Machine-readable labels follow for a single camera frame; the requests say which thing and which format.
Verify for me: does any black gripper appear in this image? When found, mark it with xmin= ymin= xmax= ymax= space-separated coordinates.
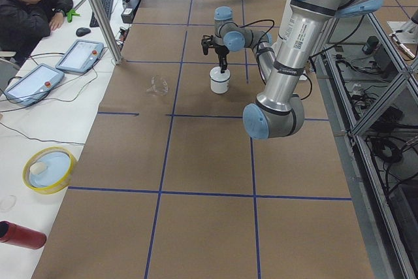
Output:
xmin=201 ymin=35 xmax=229 ymax=73

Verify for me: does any white enamel mug lid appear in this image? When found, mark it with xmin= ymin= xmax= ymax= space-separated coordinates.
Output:
xmin=210 ymin=67 xmax=231 ymax=83

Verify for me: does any clear glass funnel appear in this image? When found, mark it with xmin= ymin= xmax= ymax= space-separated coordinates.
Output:
xmin=146 ymin=75 xmax=169 ymax=95

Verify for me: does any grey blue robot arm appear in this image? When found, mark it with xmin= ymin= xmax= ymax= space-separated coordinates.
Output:
xmin=201 ymin=0 xmax=383 ymax=139

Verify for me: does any white enamel mug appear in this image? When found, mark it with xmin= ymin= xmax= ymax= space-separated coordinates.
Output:
xmin=210 ymin=79 xmax=230 ymax=94

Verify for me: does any black power supply box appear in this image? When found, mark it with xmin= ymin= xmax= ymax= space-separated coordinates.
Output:
xmin=121 ymin=0 xmax=141 ymax=24

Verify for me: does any black keyboard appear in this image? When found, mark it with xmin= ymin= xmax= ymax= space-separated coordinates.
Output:
xmin=89 ymin=0 xmax=114 ymax=28

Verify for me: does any far teach pendant tablet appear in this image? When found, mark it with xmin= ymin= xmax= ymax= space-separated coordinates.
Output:
xmin=55 ymin=39 xmax=104 ymax=74

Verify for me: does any teach pendant tablet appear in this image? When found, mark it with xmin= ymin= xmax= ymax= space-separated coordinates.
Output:
xmin=5 ymin=63 xmax=64 ymax=107
xmin=55 ymin=39 xmax=104 ymax=74

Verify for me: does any black computer mouse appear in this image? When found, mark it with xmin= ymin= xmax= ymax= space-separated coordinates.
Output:
xmin=76 ymin=27 xmax=91 ymax=37

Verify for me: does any green toy object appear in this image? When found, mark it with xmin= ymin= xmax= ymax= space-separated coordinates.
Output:
xmin=67 ymin=8 xmax=80 ymax=23

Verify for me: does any near teach pendant tablet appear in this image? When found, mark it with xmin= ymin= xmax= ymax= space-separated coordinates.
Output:
xmin=5 ymin=63 xmax=64 ymax=107

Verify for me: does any person in black jacket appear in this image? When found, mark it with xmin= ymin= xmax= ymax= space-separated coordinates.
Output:
xmin=1 ymin=0 xmax=73 ymax=66

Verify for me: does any red bottle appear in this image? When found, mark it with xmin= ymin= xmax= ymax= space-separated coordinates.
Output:
xmin=1 ymin=221 xmax=47 ymax=250

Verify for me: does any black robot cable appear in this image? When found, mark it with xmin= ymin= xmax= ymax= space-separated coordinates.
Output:
xmin=238 ymin=19 xmax=314 ymax=101

